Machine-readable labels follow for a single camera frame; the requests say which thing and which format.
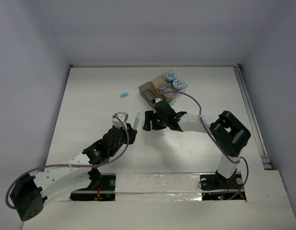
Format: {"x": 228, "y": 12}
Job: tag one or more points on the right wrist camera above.
{"x": 156, "y": 100}

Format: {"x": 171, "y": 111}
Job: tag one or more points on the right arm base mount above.
{"x": 217, "y": 188}

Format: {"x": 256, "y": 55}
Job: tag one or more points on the blue lidded round tin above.
{"x": 170, "y": 77}

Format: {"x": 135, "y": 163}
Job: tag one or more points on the green highlighter marker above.
{"x": 136, "y": 121}

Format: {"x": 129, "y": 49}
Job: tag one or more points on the clear plastic container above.
{"x": 169, "y": 85}

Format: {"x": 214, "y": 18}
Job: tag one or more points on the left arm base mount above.
{"x": 100, "y": 188}

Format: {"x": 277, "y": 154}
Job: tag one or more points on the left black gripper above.
{"x": 131, "y": 134}

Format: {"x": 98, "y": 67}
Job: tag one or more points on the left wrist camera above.
{"x": 119, "y": 119}

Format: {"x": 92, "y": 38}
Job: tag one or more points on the clear jar of pins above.
{"x": 161, "y": 86}
{"x": 168, "y": 92}

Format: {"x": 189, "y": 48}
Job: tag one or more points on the silver foil tape strip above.
{"x": 157, "y": 187}

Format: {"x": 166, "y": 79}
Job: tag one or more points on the blue marker cap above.
{"x": 124, "y": 94}

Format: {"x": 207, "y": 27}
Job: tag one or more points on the aluminium rail right edge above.
{"x": 252, "y": 119}

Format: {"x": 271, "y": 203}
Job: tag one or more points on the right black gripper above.
{"x": 148, "y": 116}

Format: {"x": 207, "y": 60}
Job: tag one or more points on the dark grey plastic container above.
{"x": 148, "y": 92}

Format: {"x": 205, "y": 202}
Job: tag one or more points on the amber plastic container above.
{"x": 158, "y": 79}

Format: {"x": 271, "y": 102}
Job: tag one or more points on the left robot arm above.
{"x": 30, "y": 193}

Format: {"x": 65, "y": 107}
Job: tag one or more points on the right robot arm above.
{"x": 226, "y": 131}

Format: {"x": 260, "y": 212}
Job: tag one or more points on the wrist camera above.
{"x": 156, "y": 100}
{"x": 119, "y": 119}

